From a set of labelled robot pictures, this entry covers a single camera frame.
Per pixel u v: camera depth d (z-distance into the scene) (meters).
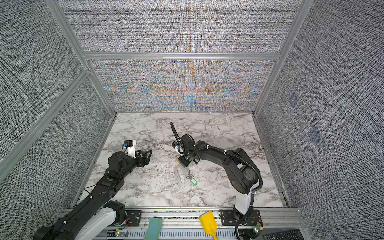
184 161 0.79
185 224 0.73
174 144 0.82
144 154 0.73
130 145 0.71
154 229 0.71
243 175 0.48
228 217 0.74
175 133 0.72
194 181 0.85
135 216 0.73
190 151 0.67
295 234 0.68
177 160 0.95
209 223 0.72
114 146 0.96
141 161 0.72
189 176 0.86
